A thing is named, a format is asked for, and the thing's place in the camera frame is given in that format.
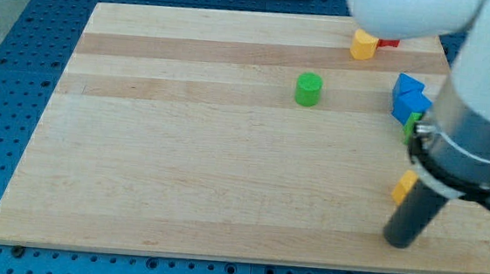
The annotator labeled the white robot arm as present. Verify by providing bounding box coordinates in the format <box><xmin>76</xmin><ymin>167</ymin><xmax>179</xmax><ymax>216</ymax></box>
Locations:
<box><xmin>346</xmin><ymin>0</ymin><xmax>490</xmax><ymax>249</ymax></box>

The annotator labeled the yellow heart block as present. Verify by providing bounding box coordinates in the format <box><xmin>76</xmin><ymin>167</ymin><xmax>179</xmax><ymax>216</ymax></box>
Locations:
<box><xmin>350</xmin><ymin>29</ymin><xmax>379</xmax><ymax>60</ymax></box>

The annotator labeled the blue cube block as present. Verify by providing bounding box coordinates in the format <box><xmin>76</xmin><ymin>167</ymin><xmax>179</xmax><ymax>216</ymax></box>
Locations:
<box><xmin>391</xmin><ymin>91</ymin><xmax>432</xmax><ymax>125</ymax></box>

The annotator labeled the yellow hexagon block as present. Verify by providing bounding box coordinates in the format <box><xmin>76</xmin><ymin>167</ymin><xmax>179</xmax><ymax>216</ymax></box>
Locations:
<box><xmin>391</xmin><ymin>170</ymin><xmax>418</xmax><ymax>206</ymax></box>

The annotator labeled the wooden board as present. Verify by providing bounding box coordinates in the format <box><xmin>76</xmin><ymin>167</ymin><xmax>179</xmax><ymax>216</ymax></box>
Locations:
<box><xmin>0</xmin><ymin>3</ymin><xmax>490</xmax><ymax>274</ymax></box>

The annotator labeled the blue triangle block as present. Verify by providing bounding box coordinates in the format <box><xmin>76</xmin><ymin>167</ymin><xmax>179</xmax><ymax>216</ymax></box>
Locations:
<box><xmin>392</xmin><ymin>73</ymin><xmax>425</xmax><ymax>99</ymax></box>

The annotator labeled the green cylinder block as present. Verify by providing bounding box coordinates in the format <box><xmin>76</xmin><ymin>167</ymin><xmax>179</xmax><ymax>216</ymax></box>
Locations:
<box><xmin>294</xmin><ymin>72</ymin><xmax>323</xmax><ymax>107</ymax></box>

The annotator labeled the red block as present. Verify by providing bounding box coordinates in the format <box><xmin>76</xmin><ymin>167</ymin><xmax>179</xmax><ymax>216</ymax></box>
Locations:
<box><xmin>377</xmin><ymin>39</ymin><xmax>400</xmax><ymax>48</ymax></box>

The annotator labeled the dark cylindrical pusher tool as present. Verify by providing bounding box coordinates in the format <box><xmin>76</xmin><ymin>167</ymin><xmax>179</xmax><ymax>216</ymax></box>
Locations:
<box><xmin>383</xmin><ymin>181</ymin><xmax>449</xmax><ymax>249</ymax></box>

